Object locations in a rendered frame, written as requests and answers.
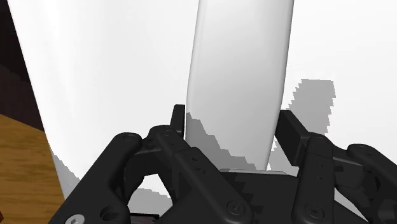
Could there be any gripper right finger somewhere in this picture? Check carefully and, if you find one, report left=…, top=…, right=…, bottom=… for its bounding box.
left=274, top=109, right=397, bottom=224

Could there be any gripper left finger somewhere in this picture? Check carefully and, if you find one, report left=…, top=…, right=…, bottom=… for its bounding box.
left=48, top=104, right=256, bottom=224

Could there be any white tall rounded object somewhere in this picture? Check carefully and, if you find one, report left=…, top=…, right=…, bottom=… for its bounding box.
left=185, top=0, right=295, bottom=172

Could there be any white glossy furniture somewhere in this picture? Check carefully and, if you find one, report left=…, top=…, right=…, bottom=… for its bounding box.
left=6, top=0, right=397, bottom=218

